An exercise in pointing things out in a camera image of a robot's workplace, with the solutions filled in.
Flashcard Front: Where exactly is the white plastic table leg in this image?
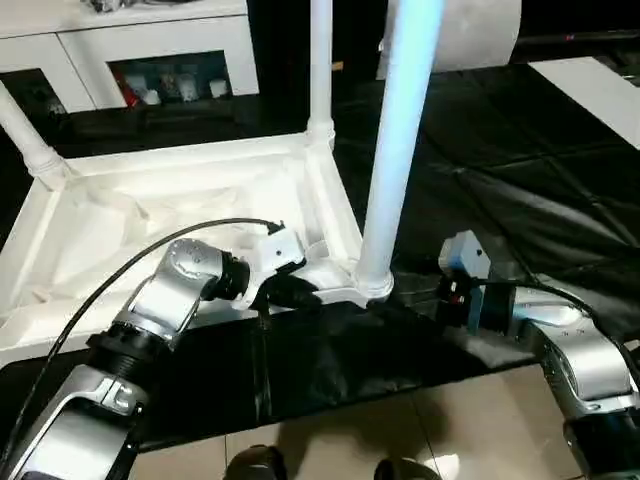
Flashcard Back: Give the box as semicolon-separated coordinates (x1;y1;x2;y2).
0;79;77;194
306;0;337;147
349;0;447;302

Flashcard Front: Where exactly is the white plastic table top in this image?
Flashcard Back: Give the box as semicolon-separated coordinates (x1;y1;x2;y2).
0;130;396;367

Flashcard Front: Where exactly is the black work mat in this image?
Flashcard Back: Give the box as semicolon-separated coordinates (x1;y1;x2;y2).
0;62;640;451

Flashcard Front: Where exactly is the dark left robot foot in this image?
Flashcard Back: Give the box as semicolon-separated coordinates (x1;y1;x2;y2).
224;443;290;480

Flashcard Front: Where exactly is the white flat board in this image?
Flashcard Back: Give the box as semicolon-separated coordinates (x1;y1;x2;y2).
528;55;640;162

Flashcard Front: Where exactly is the red box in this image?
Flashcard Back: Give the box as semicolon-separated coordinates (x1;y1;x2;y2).
116;73;140;109

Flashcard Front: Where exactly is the grey printed cushion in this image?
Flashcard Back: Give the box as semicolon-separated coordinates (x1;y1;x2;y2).
376;0;524;76

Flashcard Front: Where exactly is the white glass-door cabinet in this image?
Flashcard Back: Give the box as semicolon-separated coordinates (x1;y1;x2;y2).
0;0;261;115

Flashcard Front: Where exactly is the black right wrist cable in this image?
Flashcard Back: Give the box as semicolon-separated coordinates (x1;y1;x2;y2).
478;279;640;362

